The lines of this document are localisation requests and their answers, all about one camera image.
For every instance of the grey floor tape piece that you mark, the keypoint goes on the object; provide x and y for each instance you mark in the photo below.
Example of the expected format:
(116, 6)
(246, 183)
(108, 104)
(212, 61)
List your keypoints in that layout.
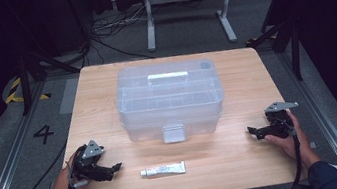
(313, 145)

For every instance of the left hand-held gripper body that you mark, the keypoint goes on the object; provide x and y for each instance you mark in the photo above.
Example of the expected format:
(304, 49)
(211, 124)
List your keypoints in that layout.
(91, 165)

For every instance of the clear plastic storage box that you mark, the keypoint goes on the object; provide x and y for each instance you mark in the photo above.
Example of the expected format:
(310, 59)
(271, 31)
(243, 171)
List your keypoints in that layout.
(170, 99)

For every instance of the person's left hand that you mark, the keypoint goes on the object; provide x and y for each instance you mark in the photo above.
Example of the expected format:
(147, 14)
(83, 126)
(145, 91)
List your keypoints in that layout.
(63, 182)

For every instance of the black metal stand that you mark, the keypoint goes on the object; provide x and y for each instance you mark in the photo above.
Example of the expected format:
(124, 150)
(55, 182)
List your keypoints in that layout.
(293, 38)
(24, 82)

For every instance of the yellow black floor tape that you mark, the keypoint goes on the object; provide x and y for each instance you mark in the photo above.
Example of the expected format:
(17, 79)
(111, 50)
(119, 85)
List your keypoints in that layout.
(13, 94)

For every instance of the person's right hand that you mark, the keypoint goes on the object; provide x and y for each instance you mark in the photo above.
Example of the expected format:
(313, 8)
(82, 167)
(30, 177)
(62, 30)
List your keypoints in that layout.
(294, 148)

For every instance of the white ointment tube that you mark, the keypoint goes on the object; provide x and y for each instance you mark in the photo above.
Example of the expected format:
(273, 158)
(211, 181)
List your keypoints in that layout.
(164, 169)

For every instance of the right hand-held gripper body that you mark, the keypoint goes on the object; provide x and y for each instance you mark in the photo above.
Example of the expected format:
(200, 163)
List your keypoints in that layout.
(281, 123)

